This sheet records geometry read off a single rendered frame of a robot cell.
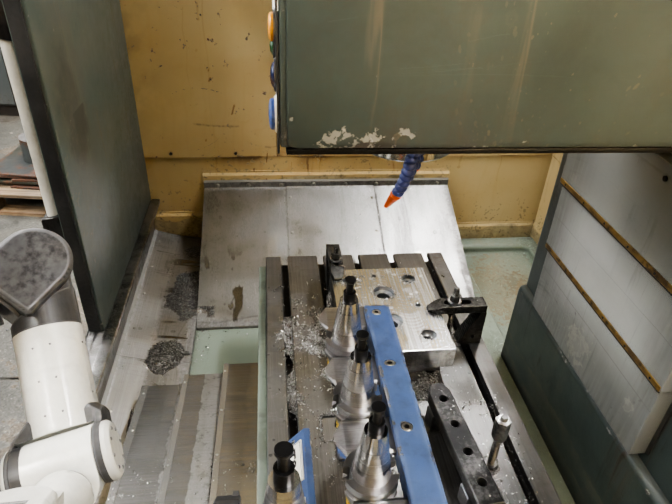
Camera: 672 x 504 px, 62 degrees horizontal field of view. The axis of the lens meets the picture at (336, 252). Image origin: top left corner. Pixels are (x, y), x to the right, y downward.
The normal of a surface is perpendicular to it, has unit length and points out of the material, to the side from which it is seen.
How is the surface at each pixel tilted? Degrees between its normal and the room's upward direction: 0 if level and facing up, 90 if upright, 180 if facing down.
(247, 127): 90
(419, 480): 0
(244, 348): 0
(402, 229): 24
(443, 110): 90
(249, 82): 90
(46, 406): 38
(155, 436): 8
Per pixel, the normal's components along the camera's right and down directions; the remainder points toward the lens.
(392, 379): 0.04, -0.84
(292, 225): 0.09, -0.51
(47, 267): 0.40, -0.37
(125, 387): 0.33, -0.80
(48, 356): 0.15, -0.32
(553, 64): 0.11, 0.55
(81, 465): 0.22, -0.09
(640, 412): -0.99, 0.02
